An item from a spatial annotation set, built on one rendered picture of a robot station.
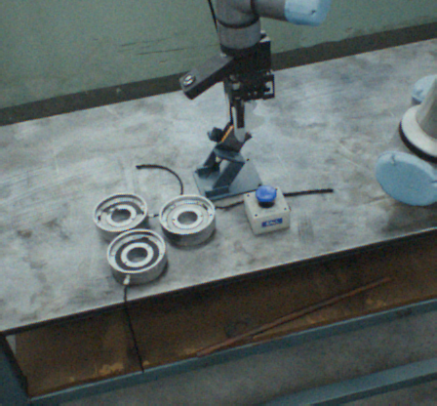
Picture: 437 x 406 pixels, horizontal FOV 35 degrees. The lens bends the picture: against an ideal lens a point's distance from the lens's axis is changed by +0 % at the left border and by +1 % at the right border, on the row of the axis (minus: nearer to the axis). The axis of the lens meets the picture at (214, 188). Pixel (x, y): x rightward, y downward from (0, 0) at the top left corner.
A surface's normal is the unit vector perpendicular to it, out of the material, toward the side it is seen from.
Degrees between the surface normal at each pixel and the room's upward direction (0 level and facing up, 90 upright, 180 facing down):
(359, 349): 0
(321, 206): 0
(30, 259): 0
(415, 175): 97
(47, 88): 90
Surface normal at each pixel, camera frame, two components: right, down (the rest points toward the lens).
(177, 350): -0.08, -0.73
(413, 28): 0.22, 0.64
